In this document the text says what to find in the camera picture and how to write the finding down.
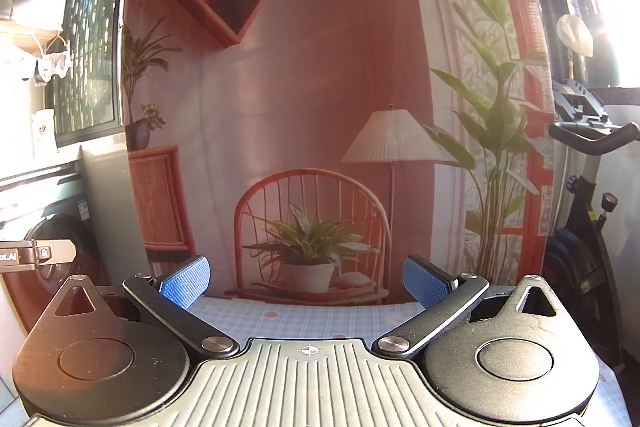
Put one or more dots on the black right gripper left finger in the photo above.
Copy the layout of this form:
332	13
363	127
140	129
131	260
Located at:
102	355

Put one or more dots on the black exercise bike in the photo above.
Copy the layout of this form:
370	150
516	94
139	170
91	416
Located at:
576	261

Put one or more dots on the plaid cartoon tablecloth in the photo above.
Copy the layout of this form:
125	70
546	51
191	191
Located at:
244	319

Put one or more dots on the printed room backdrop cloth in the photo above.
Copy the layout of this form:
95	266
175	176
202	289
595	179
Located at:
306	148

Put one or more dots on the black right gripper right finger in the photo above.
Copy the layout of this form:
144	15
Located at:
505	355

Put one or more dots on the washing machine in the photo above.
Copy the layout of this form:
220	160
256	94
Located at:
48	203

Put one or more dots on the window with dark grille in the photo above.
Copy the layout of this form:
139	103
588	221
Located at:
86	102

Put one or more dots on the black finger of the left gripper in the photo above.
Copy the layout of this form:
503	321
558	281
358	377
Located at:
30	254

